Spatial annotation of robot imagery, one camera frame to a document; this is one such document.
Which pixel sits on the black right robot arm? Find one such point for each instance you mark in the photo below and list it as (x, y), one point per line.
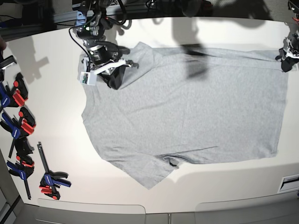
(92, 21)

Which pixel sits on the blue red bar clamp right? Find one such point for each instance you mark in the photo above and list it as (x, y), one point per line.
(51, 181)

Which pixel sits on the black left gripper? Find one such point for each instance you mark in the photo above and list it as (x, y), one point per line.
(289, 54)

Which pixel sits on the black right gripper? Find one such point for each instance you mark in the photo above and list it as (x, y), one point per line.
(99, 55)

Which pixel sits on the aluminium rail frame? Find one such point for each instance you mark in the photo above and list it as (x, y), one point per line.
(22, 18)

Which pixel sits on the white label plate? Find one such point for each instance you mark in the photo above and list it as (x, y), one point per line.
(289, 183)

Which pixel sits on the blue red bar clamp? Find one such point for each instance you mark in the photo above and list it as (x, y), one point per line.
(22, 168)
(15, 97)
(51, 181)
(19, 129)

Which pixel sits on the blue red bar clamp top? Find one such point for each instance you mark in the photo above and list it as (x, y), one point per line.
(15, 97)

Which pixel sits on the grey T-shirt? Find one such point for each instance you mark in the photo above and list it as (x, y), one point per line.
(190, 105)

